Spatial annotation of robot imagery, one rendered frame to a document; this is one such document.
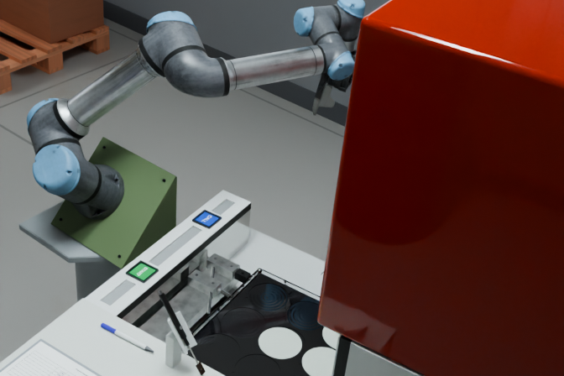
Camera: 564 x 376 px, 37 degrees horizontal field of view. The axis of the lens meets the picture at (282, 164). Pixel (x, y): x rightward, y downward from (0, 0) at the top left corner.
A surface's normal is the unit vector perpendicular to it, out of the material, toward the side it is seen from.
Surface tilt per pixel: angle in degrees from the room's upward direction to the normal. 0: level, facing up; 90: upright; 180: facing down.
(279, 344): 1
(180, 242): 0
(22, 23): 90
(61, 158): 49
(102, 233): 44
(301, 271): 0
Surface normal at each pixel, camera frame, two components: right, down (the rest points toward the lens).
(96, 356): 0.08, -0.83
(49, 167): -0.31, -0.22
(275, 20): -0.62, 0.39
